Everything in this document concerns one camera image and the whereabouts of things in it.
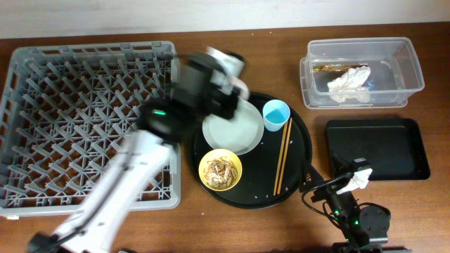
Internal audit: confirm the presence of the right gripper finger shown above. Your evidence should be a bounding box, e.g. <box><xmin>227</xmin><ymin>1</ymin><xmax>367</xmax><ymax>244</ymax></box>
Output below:
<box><xmin>330</xmin><ymin>152</ymin><xmax>354</xmax><ymax>178</ymax></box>
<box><xmin>299</xmin><ymin>160</ymin><xmax>323</xmax><ymax>193</ymax></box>

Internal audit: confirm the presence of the grey round plate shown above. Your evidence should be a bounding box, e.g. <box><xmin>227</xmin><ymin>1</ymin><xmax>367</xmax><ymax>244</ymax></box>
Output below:
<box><xmin>202</xmin><ymin>100</ymin><xmax>264</xmax><ymax>155</ymax></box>

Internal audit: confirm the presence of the light blue plastic cup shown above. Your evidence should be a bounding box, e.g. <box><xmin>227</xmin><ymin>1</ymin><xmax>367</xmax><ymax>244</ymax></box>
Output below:
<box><xmin>262</xmin><ymin>100</ymin><xmax>290</xmax><ymax>131</ymax></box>

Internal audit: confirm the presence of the pink plastic cup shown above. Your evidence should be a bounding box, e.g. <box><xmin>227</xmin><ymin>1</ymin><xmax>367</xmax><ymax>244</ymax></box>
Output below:
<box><xmin>229</xmin><ymin>76</ymin><xmax>250</xmax><ymax>100</ymax></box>

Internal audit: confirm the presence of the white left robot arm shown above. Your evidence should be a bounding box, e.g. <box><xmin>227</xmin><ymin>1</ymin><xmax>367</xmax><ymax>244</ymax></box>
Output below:
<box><xmin>27</xmin><ymin>48</ymin><xmax>250</xmax><ymax>252</ymax></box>

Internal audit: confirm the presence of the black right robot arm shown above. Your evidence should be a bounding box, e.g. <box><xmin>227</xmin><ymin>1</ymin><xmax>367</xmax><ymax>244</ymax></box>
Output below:
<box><xmin>299</xmin><ymin>154</ymin><xmax>372</xmax><ymax>252</ymax></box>

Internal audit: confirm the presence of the clear plastic waste bin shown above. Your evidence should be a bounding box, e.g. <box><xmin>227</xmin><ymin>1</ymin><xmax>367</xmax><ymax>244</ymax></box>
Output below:
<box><xmin>300</xmin><ymin>37</ymin><xmax>425</xmax><ymax>110</ymax></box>

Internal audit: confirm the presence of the grey plastic dishwasher rack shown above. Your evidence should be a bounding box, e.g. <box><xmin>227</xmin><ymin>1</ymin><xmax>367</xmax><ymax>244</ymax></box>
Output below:
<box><xmin>1</xmin><ymin>41</ymin><xmax>179</xmax><ymax>219</ymax></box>

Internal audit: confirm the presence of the wooden chopstick right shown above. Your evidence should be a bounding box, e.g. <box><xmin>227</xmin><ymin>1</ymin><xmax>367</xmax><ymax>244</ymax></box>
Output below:
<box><xmin>276</xmin><ymin>118</ymin><xmax>293</xmax><ymax>195</ymax></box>

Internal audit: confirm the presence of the wooden chopstick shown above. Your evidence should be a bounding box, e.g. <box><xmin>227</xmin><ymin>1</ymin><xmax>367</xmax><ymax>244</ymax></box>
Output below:
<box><xmin>273</xmin><ymin>123</ymin><xmax>288</xmax><ymax>196</ymax></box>
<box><xmin>276</xmin><ymin>118</ymin><xmax>293</xmax><ymax>195</ymax></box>

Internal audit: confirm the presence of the round black serving tray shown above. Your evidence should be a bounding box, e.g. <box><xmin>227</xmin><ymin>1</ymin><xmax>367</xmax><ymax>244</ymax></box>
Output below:
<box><xmin>201</xmin><ymin>109</ymin><xmax>312</xmax><ymax>209</ymax></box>

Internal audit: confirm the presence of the wooden chopstick left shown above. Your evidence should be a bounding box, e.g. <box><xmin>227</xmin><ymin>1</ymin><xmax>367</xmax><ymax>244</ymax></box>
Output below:
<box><xmin>273</xmin><ymin>123</ymin><xmax>288</xmax><ymax>196</ymax></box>

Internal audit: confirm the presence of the black rectangular tray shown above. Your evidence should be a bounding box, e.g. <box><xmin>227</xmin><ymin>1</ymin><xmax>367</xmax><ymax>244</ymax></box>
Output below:
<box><xmin>326</xmin><ymin>118</ymin><xmax>430</xmax><ymax>181</ymax></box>

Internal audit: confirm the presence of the crumpled white tissue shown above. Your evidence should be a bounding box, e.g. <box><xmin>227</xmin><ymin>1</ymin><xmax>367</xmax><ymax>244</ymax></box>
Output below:
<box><xmin>327</xmin><ymin>67</ymin><xmax>371</xmax><ymax>103</ymax></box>

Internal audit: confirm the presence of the yellow bowl with food scraps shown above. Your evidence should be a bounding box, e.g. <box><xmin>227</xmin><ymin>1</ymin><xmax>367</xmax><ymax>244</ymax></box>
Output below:
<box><xmin>198</xmin><ymin>149</ymin><xmax>243</xmax><ymax>191</ymax></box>

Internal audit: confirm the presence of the gold foil wrapper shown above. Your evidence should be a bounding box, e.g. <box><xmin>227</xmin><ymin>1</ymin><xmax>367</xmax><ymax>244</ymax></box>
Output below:
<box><xmin>313</xmin><ymin>64</ymin><xmax>368</xmax><ymax>73</ymax></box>

